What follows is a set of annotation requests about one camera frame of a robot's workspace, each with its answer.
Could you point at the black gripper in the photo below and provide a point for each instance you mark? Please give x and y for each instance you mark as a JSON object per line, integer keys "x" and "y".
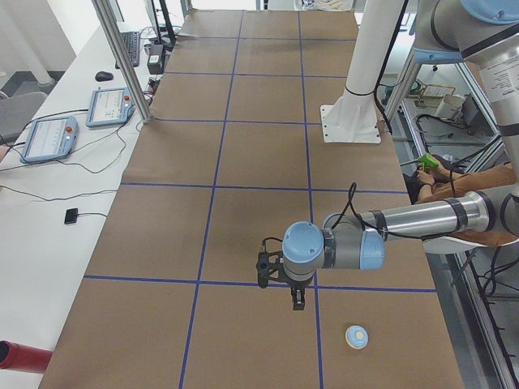
{"x": 298, "y": 284}

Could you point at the blue service bell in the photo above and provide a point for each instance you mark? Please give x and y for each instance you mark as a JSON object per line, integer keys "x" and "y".
{"x": 356, "y": 336}

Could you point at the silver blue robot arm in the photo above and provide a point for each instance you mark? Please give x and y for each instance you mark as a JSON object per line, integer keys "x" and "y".
{"x": 484, "y": 33}

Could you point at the brown paper table cover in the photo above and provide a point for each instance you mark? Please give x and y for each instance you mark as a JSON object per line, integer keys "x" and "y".
{"x": 235, "y": 154}

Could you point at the green handheld tool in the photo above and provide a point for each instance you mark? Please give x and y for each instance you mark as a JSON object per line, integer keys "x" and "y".
{"x": 427, "y": 161}

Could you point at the person in brown shirt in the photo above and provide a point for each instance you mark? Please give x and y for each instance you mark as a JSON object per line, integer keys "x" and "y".
{"x": 439, "y": 183}

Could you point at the small black square device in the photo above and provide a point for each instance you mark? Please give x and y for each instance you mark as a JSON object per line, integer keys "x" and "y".
{"x": 71, "y": 216}

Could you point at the far blue teach pendant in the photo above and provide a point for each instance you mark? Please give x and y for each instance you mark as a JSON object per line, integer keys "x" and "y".
{"x": 109, "y": 107}

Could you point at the blue teach pendant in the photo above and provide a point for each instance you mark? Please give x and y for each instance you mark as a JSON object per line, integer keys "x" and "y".
{"x": 49, "y": 139}
{"x": 109, "y": 107}

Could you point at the black power adapter box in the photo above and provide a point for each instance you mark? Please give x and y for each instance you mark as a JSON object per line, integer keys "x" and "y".
{"x": 156, "y": 59}

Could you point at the near blue teach pendant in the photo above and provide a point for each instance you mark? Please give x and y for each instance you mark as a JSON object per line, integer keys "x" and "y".
{"x": 49, "y": 139}

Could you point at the red cylinder bottle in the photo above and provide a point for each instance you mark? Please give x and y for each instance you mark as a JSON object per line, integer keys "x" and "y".
{"x": 23, "y": 358}

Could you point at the black computer mouse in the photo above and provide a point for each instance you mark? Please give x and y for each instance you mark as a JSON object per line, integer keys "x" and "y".
{"x": 102, "y": 76}

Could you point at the black keyboard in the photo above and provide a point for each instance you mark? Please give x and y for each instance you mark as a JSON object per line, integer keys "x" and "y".
{"x": 131, "y": 41}

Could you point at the white pedestal column base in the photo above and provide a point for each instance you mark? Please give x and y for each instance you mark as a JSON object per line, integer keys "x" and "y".
{"x": 353, "y": 117}

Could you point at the aluminium frame post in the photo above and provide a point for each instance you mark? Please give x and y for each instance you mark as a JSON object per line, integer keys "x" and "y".
{"x": 106, "y": 16}

